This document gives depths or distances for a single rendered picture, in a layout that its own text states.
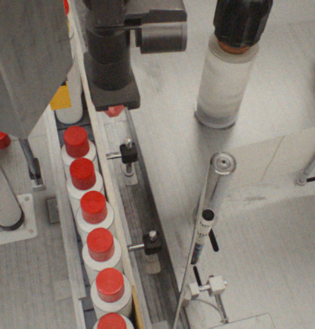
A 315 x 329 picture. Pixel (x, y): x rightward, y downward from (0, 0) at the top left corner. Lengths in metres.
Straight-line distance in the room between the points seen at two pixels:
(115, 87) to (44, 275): 0.36
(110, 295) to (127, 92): 0.28
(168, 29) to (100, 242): 0.27
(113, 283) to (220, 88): 0.41
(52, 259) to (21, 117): 0.49
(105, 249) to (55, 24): 0.28
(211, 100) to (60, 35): 0.49
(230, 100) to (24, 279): 0.47
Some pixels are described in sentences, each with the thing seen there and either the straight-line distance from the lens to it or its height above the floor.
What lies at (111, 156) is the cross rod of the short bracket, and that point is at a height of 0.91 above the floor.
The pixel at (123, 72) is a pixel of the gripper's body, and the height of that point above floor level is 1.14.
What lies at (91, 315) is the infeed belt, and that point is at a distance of 0.75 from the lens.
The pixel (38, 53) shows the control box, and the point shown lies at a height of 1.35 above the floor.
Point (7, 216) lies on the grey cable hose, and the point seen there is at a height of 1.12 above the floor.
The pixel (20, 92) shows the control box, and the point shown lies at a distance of 0.36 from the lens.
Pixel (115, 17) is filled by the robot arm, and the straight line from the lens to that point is 0.56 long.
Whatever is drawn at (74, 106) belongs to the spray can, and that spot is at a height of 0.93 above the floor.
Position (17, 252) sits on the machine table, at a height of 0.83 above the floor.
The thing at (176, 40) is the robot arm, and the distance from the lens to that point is 0.60.
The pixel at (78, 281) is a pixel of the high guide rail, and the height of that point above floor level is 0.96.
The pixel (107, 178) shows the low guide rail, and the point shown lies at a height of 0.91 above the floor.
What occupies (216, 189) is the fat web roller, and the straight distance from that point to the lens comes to 0.68.
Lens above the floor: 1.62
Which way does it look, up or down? 60 degrees down
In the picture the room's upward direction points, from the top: 5 degrees clockwise
